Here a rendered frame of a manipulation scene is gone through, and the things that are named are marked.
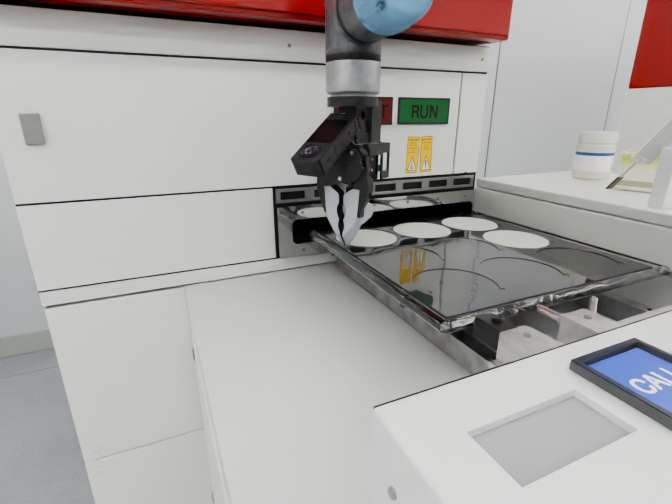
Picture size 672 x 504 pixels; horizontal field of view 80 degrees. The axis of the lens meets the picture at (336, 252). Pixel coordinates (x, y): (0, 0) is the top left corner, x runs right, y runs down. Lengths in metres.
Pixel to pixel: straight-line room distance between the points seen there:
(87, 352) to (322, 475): 0.50
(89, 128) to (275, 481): 0.52
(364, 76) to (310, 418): 0.41
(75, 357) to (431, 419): 0.65
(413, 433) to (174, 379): 0.65
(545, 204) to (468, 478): 0.67
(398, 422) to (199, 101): 0.57
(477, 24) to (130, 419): 0.92
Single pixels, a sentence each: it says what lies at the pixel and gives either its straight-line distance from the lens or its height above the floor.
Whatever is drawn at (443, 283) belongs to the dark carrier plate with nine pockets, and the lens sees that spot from 0.50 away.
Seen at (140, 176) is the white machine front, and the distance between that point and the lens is 0.67.
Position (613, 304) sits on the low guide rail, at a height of 0.84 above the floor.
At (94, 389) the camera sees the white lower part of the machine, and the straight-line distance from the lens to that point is 0.80.
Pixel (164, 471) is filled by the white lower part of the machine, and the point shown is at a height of 0.45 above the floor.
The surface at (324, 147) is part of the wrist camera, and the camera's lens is 0.52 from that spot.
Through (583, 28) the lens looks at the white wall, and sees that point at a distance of 3.63.
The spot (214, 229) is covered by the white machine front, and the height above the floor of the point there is 0.91.
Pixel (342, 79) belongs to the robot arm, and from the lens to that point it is 0.56.
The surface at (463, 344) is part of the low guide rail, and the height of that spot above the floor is 0.85.
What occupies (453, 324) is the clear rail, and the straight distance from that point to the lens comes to 0.41.
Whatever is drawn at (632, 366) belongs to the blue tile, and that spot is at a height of 0.96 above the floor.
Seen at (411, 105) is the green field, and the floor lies 1.11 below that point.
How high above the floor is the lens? 1.09
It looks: 19 degrees down
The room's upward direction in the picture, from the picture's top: straight up
